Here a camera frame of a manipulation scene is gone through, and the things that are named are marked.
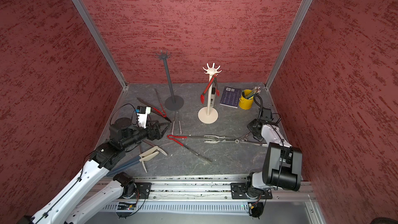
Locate aluminium corner post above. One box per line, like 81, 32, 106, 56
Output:
72, 0, 128, 91
265, 0, 313, 91

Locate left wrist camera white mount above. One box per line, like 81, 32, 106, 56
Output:
136, 106, 151, 129

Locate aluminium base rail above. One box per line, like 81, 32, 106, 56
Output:
99, 174, 319, 216

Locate bundle of pencils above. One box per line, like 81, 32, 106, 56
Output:
244, 86, 261, 99

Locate white black stapler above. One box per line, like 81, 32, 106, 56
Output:
210, 87, 216, 107

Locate cream utensil rack stand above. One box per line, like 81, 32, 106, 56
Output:
198, 63, 222, 124

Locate scalloped steel serving tongs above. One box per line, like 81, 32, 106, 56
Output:
204, 135, 239, 144

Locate red looped long steel tongs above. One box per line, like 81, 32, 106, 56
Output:
167, 134, 212, 163

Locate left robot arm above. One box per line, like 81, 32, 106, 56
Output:
18, 118, 171, 224

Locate aluminium corner post right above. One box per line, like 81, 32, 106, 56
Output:
265, 0, 313, 91

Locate purple book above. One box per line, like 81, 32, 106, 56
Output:
220, 86, 242, 108

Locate yellow metal pencil bucket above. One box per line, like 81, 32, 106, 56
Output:
238, 89, 254, 110

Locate dark grey utensil rack stand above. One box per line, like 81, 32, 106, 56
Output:
157, 51, 184, 111

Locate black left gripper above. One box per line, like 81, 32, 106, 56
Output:
121, 119, 171, 149

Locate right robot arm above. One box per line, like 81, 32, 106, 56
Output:
232, 95, 303, 201

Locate cream blue handled tongs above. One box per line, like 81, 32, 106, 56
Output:
105, 146, 168, 177

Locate pink handled tweezers tongs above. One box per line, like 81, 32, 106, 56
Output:
171, 111, 182, 135

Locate aluminium corner post left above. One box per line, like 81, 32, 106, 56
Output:
72, 0, 128, 91

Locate small red silicone tongs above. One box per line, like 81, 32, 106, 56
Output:
200, 74, 220, 104

